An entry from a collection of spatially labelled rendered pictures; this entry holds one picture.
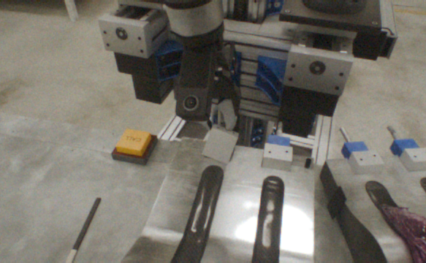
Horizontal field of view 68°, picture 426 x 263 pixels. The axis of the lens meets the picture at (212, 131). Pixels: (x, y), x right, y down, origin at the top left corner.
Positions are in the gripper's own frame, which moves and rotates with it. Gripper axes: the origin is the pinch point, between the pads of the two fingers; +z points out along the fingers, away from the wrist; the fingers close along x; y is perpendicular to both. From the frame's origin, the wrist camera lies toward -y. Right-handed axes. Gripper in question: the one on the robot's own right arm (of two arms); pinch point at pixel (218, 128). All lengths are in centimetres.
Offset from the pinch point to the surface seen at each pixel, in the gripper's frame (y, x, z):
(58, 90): 104, 157, 88
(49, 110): 81, 149, 86
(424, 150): 7.7, -38.2, 13.1
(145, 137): 3.4, 19.1, 8.4
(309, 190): -7.2, -16.4, 6.8
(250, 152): -0.5, -5.4, 6.1
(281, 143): 1.9, -11.1, 5.9
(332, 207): -5.5, -21.0, 15.2
